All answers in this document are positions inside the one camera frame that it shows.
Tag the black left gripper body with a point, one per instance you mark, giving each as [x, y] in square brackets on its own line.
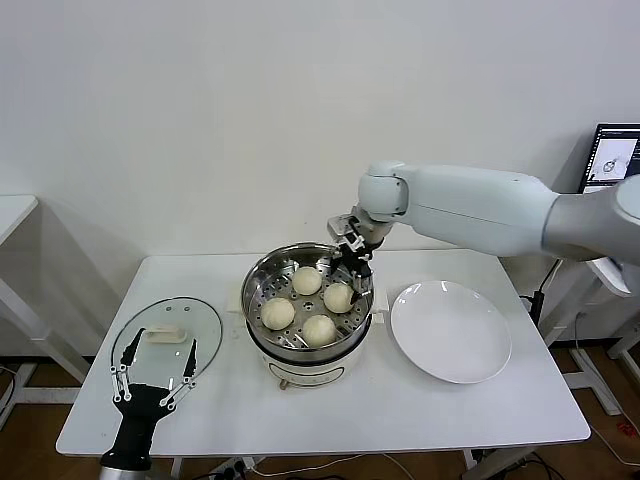
[137, 415]

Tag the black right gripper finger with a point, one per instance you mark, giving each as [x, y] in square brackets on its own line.
[336, 262]
[358, 295]

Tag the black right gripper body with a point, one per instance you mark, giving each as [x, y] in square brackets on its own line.
[357, 260]

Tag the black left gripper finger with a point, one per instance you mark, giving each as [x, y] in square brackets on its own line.
[190, 362]
[127, 352]

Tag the white steamed baozi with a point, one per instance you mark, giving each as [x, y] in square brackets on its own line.
[339, 298]
[306, 280]
[320, 330]
[279, 314]

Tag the round glass pot lid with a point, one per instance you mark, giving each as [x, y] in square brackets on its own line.
[202, 325]

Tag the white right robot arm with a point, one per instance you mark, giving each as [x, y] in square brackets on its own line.
[475, 210]

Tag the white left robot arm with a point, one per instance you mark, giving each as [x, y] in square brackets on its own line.
[125, 472]

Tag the stainless steel steamer basket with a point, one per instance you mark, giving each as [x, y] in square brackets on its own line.
[260, 280]

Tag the white electric cooker base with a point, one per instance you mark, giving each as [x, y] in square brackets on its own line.
[305, 372]

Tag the round white plate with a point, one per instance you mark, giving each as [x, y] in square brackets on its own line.
[450, 330]

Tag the white power strip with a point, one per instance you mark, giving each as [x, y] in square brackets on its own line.
[235, 467]

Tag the empty white side table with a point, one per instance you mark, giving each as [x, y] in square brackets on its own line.
[15, 210]

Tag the white side table with laptop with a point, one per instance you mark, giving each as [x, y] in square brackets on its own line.
[597, 387]

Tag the grey open laptop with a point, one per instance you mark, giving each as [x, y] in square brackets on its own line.
[610, 160]

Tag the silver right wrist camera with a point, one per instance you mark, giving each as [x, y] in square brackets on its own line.
[342, 226]

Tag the black table clamp post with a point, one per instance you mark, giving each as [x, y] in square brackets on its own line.
[537, 305]

